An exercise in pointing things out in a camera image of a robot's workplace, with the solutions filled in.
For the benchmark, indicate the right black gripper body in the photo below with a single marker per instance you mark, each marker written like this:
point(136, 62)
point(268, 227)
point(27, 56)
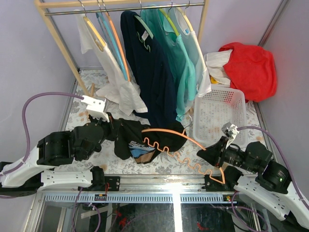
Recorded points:
point(231, 155)

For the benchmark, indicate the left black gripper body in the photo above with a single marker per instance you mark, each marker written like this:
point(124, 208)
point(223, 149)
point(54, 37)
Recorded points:
point(111, 126)

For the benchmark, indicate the black t shirt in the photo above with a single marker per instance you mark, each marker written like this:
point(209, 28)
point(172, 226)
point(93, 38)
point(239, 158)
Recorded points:
point(143, 147)

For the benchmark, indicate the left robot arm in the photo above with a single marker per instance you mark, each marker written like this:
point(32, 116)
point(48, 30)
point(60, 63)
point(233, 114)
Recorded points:
point(37, 172)

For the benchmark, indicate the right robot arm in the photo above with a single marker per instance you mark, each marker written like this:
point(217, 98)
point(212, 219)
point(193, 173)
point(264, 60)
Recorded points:
point(253, 172)

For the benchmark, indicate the white hanging t shirt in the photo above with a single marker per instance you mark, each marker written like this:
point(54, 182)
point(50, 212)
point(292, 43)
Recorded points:
point(118, 90)

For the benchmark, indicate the navy hanging t shirt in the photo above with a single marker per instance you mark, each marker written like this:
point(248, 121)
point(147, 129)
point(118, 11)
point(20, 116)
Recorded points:
point(151, 70)

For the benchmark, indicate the teal hanging t shirt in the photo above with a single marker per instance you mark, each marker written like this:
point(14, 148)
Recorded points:
point(181, 66)

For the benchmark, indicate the pale yellow hanger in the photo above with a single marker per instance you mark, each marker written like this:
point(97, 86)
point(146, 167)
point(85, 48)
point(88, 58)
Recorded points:
point(93, 31)

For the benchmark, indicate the blue hanger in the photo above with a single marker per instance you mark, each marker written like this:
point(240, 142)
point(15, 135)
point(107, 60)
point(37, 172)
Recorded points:
point(108, 33)

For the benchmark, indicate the mint green hanger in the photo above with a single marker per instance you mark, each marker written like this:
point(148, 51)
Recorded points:
point(138, 17)

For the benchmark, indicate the pale blue hanging t shirt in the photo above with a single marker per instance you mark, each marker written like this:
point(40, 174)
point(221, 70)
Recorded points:
point(193, 49)

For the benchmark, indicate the red cloth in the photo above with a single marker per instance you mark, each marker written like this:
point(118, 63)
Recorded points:
point(251, 69)

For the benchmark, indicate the white crumpled cloth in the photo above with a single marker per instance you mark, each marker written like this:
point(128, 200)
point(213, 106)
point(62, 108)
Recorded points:
point(215, 62)

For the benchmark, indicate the wooden clothes rack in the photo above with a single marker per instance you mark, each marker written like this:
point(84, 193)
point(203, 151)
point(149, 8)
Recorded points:
point(112, 6)

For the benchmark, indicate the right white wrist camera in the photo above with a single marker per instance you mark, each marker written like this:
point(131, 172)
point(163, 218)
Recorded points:
point(230, 131)

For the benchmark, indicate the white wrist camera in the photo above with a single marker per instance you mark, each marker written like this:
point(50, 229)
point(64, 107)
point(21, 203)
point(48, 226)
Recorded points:
point(96, 107)
point(230, 131)

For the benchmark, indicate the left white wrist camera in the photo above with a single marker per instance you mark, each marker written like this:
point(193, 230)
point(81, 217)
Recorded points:
point(96, 107)

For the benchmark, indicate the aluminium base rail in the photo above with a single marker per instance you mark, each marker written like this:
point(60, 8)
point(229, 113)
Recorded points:
point(143, 188)

